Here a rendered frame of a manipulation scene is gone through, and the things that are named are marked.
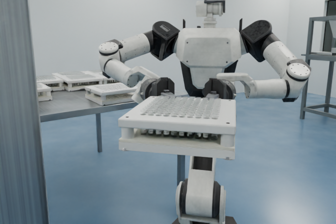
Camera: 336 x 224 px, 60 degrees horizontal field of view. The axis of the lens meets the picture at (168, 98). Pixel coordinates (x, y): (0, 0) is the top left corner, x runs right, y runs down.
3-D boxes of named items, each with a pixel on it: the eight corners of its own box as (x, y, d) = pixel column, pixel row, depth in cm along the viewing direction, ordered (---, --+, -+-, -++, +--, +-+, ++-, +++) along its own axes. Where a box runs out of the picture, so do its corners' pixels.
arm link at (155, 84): (180, 76, 87) (167, 72, 98) (149, 77, 83) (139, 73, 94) (179, 117, 89) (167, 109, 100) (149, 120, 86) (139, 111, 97)
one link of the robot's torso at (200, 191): (179, 216, 124) (191, 119, 148) (221, 221, 120) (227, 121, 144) (174, 209, 111) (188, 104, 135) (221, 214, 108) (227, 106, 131)
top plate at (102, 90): (142, 91, 166) (142, 87, 166) (101, 96, 152) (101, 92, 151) (122, 85, 185) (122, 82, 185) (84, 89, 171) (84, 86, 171)
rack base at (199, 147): (234, 159, 58) (235, 148, 57) (118, 149, 63) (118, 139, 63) (234, 124, 81) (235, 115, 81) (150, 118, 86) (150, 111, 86)
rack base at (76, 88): (59, 86, 213) (59, 83, 213) (92, 83, 226) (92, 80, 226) (68, 91, 193) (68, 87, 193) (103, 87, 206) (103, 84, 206)
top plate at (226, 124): (236, 135, 57) (236, 125, 56) (117, 127, 62) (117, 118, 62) (235, 106, 80) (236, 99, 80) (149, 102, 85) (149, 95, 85)
